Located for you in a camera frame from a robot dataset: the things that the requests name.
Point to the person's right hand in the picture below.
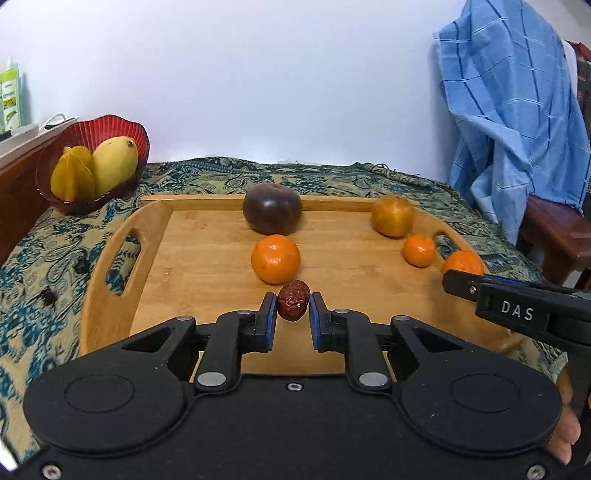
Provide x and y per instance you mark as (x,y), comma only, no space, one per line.
(565,424)

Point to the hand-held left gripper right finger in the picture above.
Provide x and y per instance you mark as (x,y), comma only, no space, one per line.
(317,323)

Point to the blue beige patterned blanket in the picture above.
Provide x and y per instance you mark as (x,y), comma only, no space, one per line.
(41,258)

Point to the white flat box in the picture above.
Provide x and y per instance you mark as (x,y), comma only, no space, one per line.
(27,136)

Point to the blue striped cloth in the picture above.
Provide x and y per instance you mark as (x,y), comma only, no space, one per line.
(508,115)

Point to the large orange tangerine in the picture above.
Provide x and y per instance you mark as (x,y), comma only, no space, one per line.
(275,258)

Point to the red glass fruit bowl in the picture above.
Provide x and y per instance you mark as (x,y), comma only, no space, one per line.
(83,206)

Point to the red dried date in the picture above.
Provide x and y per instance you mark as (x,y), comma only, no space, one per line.
(293,300)

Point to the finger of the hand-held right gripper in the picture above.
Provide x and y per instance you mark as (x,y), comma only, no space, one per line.
(461,284)

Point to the green label bottle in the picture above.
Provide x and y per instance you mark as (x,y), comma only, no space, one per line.
(10,101)

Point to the brownish green orange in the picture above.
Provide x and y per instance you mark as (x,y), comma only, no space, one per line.
(392,216)

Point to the dark purple round fruit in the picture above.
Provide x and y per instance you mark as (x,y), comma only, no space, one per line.
(272,208)

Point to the black clip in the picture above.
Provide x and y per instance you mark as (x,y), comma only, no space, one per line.
(82,265)
(46,295)

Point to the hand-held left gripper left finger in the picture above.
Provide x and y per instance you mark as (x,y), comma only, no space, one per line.
(267,323)

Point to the brown wooden chair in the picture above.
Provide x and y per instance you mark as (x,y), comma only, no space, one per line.
(558,230)

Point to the yellow starfruit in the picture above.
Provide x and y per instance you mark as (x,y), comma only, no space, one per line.
(71,177)

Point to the small orange tangerine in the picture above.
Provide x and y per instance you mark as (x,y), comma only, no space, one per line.
(419,250)
(461,263)

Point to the yellow mango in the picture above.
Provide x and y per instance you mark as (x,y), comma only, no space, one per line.
(113,164)

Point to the brown wooden cabinet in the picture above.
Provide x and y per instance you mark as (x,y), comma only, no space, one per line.
(18,198)

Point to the wooden bamboo tray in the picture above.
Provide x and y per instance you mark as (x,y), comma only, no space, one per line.
(207,258)

